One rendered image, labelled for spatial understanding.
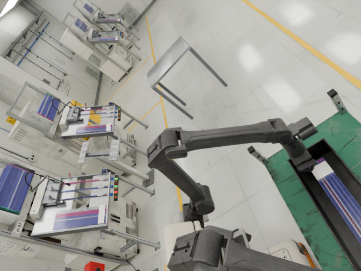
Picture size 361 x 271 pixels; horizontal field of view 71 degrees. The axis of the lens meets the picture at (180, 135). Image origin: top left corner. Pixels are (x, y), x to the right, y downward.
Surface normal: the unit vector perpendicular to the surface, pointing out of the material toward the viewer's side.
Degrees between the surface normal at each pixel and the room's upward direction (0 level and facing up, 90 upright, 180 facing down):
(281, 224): 0
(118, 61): 90
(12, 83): 90
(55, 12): 90
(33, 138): 90
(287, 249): 0
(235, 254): 45
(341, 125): 0
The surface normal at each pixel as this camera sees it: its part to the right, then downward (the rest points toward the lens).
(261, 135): -0.04, 0.63
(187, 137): -0.01, -0.74
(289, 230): -0.68, -0.47
